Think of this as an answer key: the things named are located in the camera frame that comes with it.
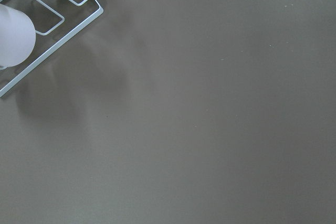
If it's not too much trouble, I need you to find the pink cup in rack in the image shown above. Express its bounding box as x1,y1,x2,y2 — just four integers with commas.
1,4,36,69

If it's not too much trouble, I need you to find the white wire cup rack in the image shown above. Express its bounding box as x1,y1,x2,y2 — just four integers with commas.
1,0,103,97

